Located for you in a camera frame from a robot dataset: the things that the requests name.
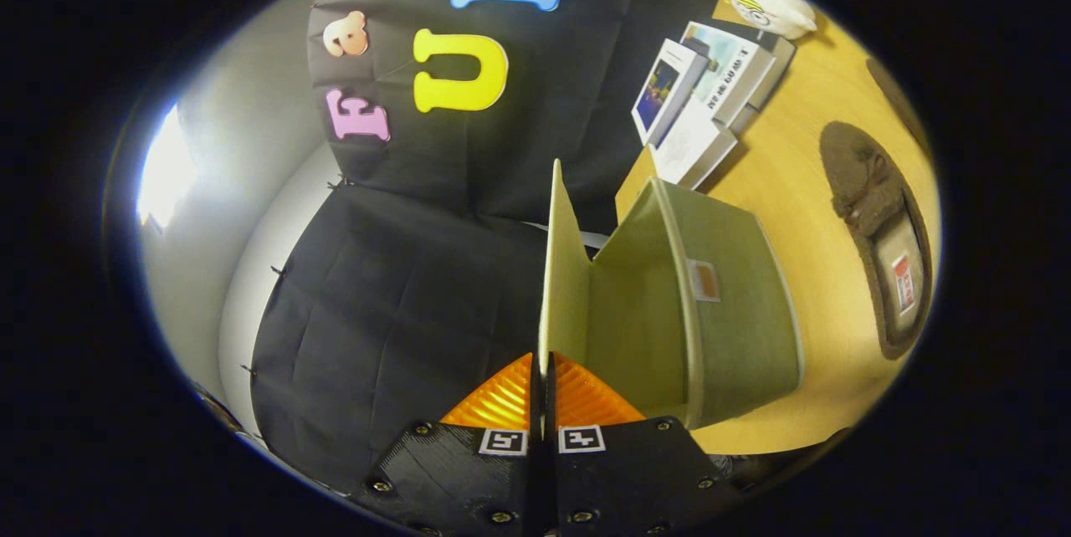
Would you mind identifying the white book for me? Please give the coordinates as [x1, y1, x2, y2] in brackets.
[651, 98, 739, 191]

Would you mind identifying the brown fuzzy shoe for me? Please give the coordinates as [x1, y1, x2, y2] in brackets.
[866, 56, 931, 155]
[818, 120, 934, 361]

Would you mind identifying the green fabric storage box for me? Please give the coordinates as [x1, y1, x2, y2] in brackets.
[538, 157, 806, 431]

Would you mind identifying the teal cover book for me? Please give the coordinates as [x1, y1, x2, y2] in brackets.
[679, 21, 779, 128]

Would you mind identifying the white plush toy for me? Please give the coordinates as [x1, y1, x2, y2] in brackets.
[724, 0, 818, 41]

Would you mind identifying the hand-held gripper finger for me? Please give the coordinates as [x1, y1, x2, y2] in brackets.
[347, 351, 546, 537]
[544, 351, 746, 537]

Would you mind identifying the small blue cover book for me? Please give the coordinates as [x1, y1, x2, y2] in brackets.
[630, 37, 710, 146]

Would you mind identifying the large ceiling light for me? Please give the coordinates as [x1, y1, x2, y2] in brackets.
[136, 102, 202, 228]

